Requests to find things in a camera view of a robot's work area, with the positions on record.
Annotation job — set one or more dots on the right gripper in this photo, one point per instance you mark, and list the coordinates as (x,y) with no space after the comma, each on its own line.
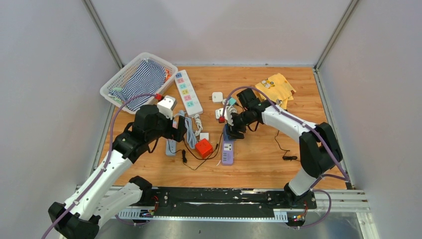
(233,130)

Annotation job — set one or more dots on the yellow cloth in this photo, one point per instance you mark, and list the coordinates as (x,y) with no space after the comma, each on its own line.
(278,89)

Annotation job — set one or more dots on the white plastic basket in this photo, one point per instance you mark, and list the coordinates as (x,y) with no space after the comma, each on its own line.
(120,78)

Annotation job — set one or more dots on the white adapter with coiled cable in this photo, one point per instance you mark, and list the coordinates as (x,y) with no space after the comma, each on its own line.
(230,108)

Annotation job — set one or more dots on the white square adapter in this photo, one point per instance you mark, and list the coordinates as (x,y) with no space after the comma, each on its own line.
(216,97)

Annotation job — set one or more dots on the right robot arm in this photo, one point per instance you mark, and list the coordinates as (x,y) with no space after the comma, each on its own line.
(319,147)

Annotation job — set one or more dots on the blue cube socket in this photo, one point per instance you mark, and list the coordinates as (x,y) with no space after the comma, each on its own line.
(226,136)

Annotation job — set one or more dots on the small white charger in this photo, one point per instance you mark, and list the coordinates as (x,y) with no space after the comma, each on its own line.
(204,135)

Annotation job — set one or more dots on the striped cloth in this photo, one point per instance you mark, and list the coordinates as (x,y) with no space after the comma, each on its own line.
(147,79)

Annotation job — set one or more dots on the white colourful power strip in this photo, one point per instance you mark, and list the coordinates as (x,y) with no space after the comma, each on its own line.
(188,95)

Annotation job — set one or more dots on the red cube socket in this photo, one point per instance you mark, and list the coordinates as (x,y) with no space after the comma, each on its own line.
(204,148)

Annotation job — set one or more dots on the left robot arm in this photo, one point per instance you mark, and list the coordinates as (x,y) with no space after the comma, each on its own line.
(83,214)

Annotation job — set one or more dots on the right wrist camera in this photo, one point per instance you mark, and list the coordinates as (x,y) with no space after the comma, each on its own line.
(227,115)

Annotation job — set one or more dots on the purple power bank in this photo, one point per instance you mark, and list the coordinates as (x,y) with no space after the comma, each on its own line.
(227,158)

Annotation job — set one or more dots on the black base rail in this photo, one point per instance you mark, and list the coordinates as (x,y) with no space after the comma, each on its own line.
(224,203)

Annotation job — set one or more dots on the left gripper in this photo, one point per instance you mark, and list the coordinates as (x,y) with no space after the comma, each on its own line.
(176,134)

